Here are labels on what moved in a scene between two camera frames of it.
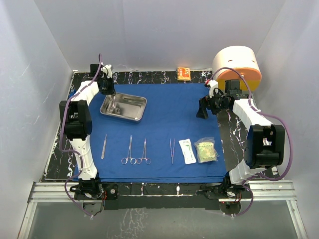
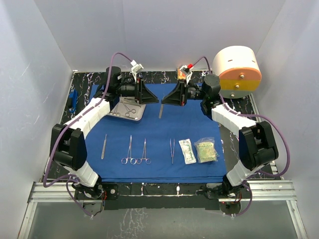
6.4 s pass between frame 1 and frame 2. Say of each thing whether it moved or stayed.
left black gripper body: moved
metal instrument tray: stayed
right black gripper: moved
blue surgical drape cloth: stayed
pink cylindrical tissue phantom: stayed
